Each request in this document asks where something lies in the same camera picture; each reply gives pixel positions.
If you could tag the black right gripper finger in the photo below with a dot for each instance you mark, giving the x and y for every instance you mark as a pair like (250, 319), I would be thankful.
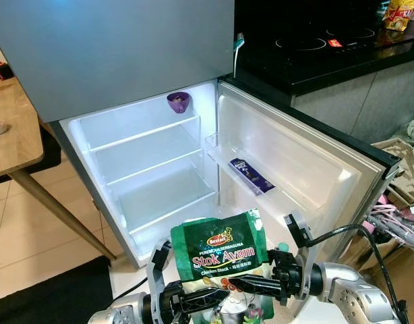
(254, 281)
(262, 292)

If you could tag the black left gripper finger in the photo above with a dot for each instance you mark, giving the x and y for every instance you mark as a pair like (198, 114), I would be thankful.
(207, 295)
(197, 309)

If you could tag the green chicken stock pouch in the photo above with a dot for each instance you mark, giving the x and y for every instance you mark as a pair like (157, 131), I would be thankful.
(220, 246)

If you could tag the silver fridge compartment door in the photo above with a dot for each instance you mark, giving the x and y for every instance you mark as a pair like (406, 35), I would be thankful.
(308, 155)

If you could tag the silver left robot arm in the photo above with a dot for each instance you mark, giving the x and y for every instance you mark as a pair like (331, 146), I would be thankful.
(119, 314)

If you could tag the glass fridge shelf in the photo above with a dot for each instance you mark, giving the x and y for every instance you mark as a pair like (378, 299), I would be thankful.
(153, 165)
(166, 202)
(143, 131)

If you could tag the purple chocolate bar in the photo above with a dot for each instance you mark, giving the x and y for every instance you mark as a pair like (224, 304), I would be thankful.
(252, 175)

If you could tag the plain brown cardboard box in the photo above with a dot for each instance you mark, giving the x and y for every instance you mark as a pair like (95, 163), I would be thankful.
(406, 283)

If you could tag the pink tape roll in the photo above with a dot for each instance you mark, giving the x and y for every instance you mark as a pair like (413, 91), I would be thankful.
(382, 200)

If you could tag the black carpet floor mat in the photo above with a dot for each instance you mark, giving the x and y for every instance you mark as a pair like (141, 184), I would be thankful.
(45, 297)

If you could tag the pink roll with label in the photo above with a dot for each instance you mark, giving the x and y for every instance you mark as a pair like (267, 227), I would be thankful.
(412, 212)

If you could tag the small purple bowl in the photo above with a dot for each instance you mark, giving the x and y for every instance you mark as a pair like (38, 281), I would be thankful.
(179, 102)

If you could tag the black kitchen countertop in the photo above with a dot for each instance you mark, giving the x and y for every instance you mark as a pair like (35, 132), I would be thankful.
(308, 74)

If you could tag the black induction cooktop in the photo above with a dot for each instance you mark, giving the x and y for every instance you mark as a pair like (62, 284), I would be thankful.
(334, 42)

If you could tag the light wooden dining table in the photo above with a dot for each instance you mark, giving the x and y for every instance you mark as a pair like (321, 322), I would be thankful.
(11, 121)

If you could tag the silver freezer door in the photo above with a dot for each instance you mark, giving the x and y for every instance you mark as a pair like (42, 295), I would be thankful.
(112, 54)

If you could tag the yellow red snack bag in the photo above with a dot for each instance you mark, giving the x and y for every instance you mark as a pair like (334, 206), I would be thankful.
(401, 15)

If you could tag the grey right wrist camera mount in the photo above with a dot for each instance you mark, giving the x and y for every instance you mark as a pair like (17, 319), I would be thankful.
(307, 270)

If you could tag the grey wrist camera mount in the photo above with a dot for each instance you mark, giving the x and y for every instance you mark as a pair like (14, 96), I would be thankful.
(307, 270)
(155, 270)

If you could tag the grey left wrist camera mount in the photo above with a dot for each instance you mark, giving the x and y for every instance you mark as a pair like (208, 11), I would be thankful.
(155, 270)

